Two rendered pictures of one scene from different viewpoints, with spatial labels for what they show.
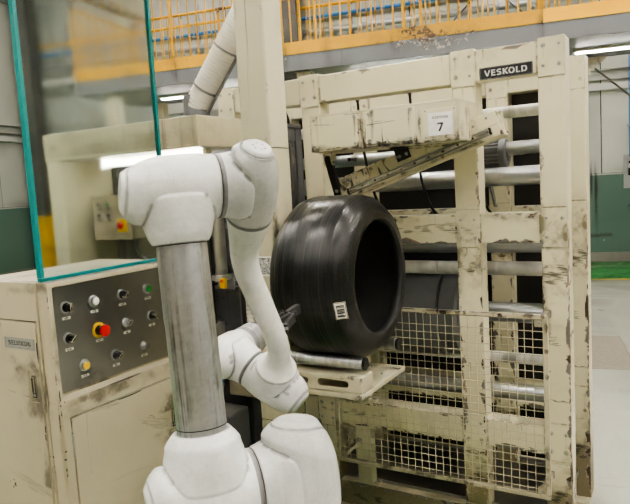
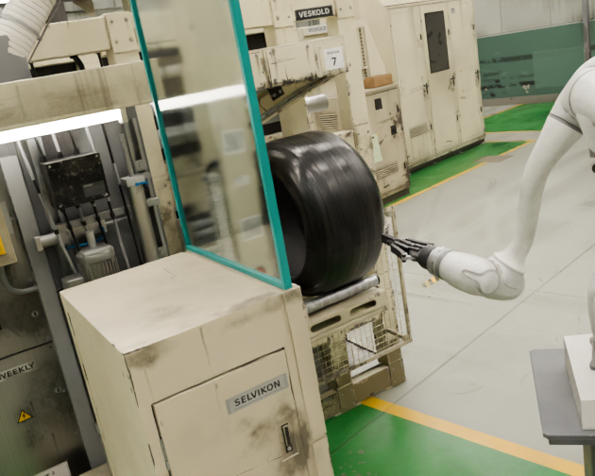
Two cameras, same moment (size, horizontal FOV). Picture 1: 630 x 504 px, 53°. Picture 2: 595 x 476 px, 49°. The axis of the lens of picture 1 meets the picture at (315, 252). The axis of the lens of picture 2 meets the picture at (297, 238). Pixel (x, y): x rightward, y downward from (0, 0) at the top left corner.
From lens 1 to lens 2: 2.30 m
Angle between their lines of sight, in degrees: 60
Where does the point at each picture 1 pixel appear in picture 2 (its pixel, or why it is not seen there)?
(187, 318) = not seen: outside the picture
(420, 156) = (292, 93)
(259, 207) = not seen: outside the picture
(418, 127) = (315, 63)
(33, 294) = (278, 310)
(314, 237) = (350, 172)
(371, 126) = (275, 65)
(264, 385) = (518, 279)
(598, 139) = not seen: outside the picture
